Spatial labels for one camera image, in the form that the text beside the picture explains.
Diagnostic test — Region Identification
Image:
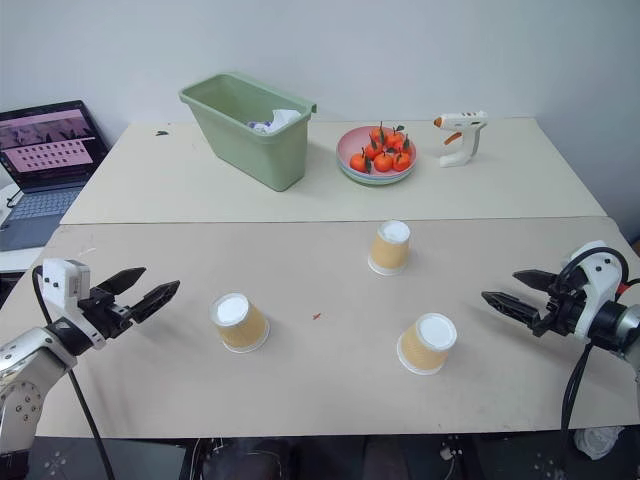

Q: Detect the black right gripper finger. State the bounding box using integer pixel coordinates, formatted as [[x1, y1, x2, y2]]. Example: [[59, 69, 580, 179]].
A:
[[480, 290, 544, 330], [512, 268, 560, 292]]

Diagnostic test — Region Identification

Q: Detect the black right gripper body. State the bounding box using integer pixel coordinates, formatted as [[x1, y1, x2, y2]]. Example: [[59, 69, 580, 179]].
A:
[[532, 276, 589, 339]]

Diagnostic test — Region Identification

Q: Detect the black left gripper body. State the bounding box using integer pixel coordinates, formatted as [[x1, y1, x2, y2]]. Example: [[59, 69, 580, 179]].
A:
[[76, 285, 136, 343]]

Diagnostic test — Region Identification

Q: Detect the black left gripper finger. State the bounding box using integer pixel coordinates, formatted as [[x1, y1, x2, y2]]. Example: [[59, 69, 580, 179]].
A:
[[128, 279, 182, 324], [95, 266, 148, 298]]

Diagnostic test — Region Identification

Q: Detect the brown paper cup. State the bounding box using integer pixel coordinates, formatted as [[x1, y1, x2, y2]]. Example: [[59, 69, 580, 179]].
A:
[[208, 293, 271, 355], [367, 219, 412, 277], [396, 312, 459, 377]]

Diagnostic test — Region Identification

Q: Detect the crumpled white plastic bag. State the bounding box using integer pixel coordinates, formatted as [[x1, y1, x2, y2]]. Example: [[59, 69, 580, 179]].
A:
[[572, 425, 626, 462]]

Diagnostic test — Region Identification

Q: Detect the grey open laptop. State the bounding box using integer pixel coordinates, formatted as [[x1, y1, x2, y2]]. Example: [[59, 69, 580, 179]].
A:
[[0, 99, 112, 252]]

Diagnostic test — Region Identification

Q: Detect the green plastic bin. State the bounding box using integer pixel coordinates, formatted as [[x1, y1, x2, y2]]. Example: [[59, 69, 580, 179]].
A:
[[178, 73, 319, 193]]

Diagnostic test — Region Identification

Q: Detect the white hot glue gun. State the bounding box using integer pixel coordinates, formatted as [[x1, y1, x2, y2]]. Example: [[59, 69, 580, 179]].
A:
[[433, 110, 489, 169]]

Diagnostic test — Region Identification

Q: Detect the green plate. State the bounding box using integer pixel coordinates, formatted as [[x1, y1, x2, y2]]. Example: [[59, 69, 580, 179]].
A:
[[337, 160, 418, 188]]

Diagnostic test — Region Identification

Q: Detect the dark rounded shape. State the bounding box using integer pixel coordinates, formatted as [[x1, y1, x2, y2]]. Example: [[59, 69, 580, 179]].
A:
[[227, 436, 291, 480]]

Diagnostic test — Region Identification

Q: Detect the pink plate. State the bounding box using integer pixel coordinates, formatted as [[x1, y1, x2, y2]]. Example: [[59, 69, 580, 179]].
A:
[[335, 126, 419, 178]]

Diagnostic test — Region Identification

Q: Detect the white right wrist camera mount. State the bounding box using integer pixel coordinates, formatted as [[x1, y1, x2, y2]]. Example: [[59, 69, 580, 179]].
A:
[[559, 240, 630, 345]]

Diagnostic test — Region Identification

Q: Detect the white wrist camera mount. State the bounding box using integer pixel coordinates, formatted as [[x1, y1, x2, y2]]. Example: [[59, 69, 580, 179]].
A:
[[559, 240, 630, 345], [41, 257, 109, 352]]

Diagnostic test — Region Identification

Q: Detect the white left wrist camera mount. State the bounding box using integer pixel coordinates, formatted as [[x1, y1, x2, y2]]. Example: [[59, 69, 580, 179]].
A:
[[41, 257, 109, 352]]

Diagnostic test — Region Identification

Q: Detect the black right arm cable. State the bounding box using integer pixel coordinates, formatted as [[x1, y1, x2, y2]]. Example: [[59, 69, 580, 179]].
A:
[[557, 246, 640, 457]]

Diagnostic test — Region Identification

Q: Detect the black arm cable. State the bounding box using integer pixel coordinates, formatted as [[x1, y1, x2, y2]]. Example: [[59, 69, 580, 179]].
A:
[[31, 264, 117, 480], [557, 246, 640, 457]]

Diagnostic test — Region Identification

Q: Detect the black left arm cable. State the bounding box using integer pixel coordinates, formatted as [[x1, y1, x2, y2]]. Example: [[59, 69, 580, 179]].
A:
[[31, 264, 117, 480]]

